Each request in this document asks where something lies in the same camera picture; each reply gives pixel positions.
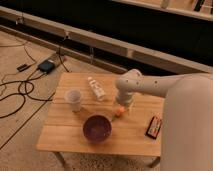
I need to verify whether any dark purple bowl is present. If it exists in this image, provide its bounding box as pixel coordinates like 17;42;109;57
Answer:
83;115;112;143

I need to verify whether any orange pepper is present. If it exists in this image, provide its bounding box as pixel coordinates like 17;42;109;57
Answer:
112;106;126;121

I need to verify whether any red black snack packet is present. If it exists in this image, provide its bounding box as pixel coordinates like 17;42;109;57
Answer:
145;116;162;139

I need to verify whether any black floor cable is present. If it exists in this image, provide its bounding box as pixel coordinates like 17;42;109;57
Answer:
0;39;69;120

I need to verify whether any wooden table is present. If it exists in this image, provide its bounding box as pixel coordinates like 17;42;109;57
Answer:
37;73;163;166

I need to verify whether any black power adapter box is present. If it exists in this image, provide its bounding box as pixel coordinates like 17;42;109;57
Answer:
38;60;55;74

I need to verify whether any small black device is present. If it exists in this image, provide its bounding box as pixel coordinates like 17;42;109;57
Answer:
17;64;30;72

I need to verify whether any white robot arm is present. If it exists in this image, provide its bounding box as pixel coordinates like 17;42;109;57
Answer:
115;69;213;171

